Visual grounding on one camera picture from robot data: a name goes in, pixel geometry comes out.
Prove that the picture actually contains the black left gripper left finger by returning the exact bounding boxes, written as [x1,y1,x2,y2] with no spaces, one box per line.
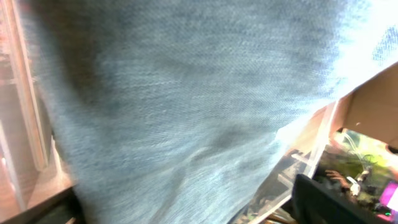
[2,189,84,224]

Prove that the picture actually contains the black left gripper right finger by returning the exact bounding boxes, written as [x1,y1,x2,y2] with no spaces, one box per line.
[291,174,386,224]

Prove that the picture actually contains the blue denim jeans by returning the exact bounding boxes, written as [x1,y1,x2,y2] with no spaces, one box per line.
[24,0,397,223]

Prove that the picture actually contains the clear plastic storage container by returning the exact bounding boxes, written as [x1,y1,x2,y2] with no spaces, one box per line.
[1,1,338,223]

